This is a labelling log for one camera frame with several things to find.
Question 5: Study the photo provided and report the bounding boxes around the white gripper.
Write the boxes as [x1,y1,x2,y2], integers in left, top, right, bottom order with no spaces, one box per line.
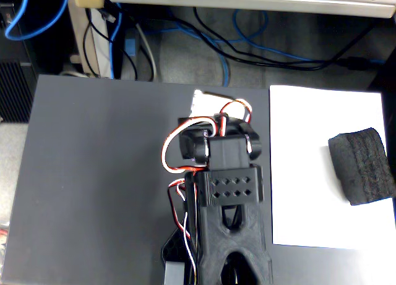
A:
[190,89,235,118]

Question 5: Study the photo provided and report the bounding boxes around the black foam cube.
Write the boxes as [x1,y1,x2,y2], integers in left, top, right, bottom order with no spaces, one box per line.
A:
[327,127,396,207]

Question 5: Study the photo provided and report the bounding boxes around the blue connector block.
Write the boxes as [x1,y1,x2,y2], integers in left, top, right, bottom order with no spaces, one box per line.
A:
[124,37,137,57]

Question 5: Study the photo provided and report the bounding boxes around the beige desk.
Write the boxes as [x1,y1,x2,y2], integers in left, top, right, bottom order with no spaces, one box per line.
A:
[106,0,396,19]

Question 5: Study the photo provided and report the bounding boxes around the white paper sheet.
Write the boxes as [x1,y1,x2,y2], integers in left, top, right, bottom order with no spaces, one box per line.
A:
[269,85,396,252]

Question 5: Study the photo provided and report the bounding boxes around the beige desk leg panel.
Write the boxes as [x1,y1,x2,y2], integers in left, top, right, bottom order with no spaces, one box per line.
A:
[67,0,114,80]

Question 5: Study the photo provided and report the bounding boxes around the grey network plug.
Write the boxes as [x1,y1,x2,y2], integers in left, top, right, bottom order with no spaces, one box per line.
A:
[100,9,117,23]

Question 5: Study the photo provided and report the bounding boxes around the dark grey board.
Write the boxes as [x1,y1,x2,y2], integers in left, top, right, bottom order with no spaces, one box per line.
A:
[1,74,396,285]

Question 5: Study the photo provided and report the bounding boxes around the grey table clamp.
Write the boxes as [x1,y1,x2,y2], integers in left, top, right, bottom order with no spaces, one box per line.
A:
[163,262,186,285]

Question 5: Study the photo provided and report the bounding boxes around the black computer tower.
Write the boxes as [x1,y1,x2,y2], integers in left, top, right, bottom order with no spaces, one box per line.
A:
[0,0,38,124]

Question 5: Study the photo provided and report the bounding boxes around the long blue floor cable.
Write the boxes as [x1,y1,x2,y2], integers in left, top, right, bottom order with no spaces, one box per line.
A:
[160,9,387,87]

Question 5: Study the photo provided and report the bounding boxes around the red white gripper servo cable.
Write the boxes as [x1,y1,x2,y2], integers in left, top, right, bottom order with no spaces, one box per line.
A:
[221,98,253,134]

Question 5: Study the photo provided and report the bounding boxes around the black floor cable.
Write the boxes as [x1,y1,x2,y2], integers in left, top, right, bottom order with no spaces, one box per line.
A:
[193,6,377,72]

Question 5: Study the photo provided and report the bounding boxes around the grey cable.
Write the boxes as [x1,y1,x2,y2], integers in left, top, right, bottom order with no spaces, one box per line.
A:
[136,23,158,82]

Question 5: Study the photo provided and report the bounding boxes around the straight blue cable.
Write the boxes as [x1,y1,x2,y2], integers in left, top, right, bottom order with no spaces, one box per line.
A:
[108,6,124,80]

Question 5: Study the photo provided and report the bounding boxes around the red white arm servo cable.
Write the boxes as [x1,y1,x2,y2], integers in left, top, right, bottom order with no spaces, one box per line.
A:
[168,178,199,283]

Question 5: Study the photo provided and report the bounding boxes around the thin black cable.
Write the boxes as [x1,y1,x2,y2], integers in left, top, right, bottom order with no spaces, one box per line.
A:
[82,8,139,82]

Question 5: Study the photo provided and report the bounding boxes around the looped blue cable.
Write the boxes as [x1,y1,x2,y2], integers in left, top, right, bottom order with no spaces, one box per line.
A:
[4,0,71,41]

